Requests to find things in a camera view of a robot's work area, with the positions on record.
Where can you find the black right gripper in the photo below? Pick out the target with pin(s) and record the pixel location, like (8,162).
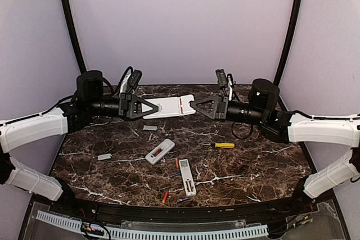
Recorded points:
(222,101)

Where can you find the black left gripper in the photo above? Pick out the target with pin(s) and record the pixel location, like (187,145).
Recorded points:
(128,106)

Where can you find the plain white slim remote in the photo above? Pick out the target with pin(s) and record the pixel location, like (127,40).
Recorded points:
(171,107)

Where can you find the grey battery cover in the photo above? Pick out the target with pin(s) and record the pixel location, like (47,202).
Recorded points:
(150,128)

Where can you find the white remote with barcode label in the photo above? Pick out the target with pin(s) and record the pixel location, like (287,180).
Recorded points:
(159,151)

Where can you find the yellow handled screwdriver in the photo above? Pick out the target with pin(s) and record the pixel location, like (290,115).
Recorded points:
(222,145)

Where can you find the white button remote control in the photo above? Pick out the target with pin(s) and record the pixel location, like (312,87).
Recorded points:
(187,178)

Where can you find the red blue battery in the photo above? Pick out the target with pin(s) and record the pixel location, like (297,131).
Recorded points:
(165,197)

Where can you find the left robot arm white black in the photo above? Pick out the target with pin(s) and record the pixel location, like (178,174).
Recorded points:
(69,115)

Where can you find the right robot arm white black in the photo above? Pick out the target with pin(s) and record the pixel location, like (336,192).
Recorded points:
(292,126)

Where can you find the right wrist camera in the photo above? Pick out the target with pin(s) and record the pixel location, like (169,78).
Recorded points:
(222,80)

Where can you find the white slotted cable duct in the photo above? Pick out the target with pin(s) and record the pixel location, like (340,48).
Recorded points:
(142,230)

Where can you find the left black frame post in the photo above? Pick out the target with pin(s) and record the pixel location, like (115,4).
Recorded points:
(73,35)

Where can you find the black frame post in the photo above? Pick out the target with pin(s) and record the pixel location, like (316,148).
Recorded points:
(288,41)
(73,35)

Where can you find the right black frame post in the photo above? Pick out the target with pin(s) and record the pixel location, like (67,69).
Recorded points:
(288,41)

